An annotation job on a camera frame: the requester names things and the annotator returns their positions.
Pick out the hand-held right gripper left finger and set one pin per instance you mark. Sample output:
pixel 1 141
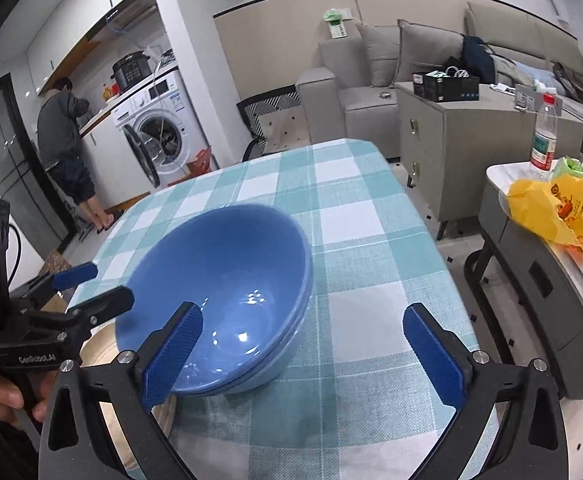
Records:
pixel 171 355

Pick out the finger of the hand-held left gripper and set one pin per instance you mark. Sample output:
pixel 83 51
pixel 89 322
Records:
pixel 111 302
pixel 74 275

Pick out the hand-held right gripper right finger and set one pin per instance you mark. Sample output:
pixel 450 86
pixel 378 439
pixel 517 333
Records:
pixel 434 355

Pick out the person's left hand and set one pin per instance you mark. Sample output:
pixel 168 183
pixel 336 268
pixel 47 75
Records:
pixel 1 395

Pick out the patterned brown box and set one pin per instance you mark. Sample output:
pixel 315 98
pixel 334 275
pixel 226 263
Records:
pixel 55 267

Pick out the white kitchen counter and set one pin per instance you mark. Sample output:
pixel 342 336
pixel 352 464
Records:
pixel 111 170

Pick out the dark refrigerator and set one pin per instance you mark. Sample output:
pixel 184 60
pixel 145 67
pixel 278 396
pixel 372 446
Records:
pixel 16 160

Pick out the red bag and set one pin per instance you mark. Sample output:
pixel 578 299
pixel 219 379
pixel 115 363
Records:
pixel 201 160

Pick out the yellow plastic bag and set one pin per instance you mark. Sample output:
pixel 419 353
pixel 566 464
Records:
pixel 551 210

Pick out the white washing machine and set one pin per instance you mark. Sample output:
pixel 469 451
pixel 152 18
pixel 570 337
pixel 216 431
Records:
pixel 171 100

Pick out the grey side cabinet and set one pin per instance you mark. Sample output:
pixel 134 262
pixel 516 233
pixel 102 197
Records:
pixel 451 150

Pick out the black pressure cooker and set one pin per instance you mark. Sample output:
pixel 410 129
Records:
pixel 131 72

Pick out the green plastic bag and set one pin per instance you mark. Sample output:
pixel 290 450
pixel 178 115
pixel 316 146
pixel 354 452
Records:
pixel 571 167

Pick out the plastic water bottle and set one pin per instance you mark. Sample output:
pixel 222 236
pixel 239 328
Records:
pixel 544 145

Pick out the white upper cabinets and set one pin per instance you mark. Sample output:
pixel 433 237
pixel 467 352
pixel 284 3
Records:
pixel 71 25

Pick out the patterned black chair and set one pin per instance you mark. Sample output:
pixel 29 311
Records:
pixel 271 105

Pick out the black box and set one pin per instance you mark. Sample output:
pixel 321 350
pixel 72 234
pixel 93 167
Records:
pixel 446 90

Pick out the range hood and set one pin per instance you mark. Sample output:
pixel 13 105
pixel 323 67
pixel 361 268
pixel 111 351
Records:
pixel 126 10

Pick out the grey sofa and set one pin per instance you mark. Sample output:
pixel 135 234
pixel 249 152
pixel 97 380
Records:
pixel 321 95

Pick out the dark bag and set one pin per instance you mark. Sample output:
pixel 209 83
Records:
pixel 479 60

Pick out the grey cushion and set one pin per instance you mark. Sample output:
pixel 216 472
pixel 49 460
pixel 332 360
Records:
pixel 379 55
pixel 426 55

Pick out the grey clothes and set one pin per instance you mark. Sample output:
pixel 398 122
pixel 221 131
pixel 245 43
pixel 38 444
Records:
pixel 581 85

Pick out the green tissue pack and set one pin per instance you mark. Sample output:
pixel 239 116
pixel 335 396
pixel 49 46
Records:
pixel 336 27

